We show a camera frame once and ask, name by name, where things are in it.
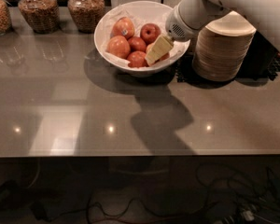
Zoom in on middle glass jar of granola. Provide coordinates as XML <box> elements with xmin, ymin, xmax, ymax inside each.
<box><xmin>18</xmin><ymin>0</ymin><xmax>60</xmax><ymax>34</ymax></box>

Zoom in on dark red apple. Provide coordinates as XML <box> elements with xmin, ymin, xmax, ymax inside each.
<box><xmin>140</xmin><ymin>23</ymin><xmax>161</xmax><ymax>44</ymax></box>

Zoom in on front red apple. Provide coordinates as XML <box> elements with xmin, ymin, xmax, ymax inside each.
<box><xmin>127</xmin><ymin>50</ymin><xmax>147</xmax><ymax>68</ymax></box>

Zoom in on black cables on floor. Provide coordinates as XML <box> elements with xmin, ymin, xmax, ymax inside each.
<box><xmin>31</xmin><ymin>162</ymin><xmax>280</xmax><ymax>224</ymax></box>

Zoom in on white perforated gripper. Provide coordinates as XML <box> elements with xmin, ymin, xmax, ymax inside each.
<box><xmin>145</xmin><ymin>5</ymin><xmax>199</xmax><ymax>65</ymax></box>

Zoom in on white power adapter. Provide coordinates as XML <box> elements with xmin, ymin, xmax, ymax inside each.
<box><xmin>242</xmin><ymin>210</ymin><xmax>255</xmax><ymax>223</ymax></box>

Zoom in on glass jar of granola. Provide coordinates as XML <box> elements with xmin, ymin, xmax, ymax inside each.
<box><xmin>67</xmin><ymin>0</ymin><xmax>105</xmax><ymax>33</ymax></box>
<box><xmin>18</xmin><ymin>0</ymin><xmax>60</xmax><ymax>34</ymax></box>

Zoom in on white bowl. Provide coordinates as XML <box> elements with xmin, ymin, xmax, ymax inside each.
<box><xmin>93</xmin><ymin>0</ymin><xmax>191</xmax><ymax>78</ymax></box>

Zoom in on right glass jar of granola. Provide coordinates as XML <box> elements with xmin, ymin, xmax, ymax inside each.
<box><xmin>67</xmin><ymin>0</ymin><xmax>105</xmax><ymax>33</ymax></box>

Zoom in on front stack of paper bowls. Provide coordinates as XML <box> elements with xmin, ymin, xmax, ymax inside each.
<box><xmin>192</xmin><ymin>11</ymin><xmax>256</xmax><ymax>82</ymax></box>

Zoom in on left front orange-red apple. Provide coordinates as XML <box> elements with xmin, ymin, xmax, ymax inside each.
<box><xmin>106</xmin><ymin>35</ymin><xmax>131</xmax><ymax>59</ymax></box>

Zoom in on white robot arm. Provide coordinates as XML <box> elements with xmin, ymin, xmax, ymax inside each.
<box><xmin>146</xmin><ymin>0</ymin><xmax>280</xmax><ymax>64</ymax></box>

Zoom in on black mesh mat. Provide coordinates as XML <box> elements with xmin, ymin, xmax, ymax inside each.
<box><xmin>176</xmin><ymin>55</ymin><xmax>280</xmax><ymax>86</ymax></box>

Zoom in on white paper bowl liner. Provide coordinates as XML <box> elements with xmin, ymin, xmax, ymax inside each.
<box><xmin>99</xmin><ymin>5</ymin><xmax>188</xmax><ymax>70</ymax></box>

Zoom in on small centre red apple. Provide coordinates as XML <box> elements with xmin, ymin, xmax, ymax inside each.
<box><xmin>128</xmin><ymin>36</ymin><xmax>147</xmax><ymax>52</ymax></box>

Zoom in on apple with sticker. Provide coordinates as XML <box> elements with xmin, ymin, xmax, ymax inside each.
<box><xmin>111</xmin><ymin>17</ymin><xmax>135</xmax><ymax>39</ymax></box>

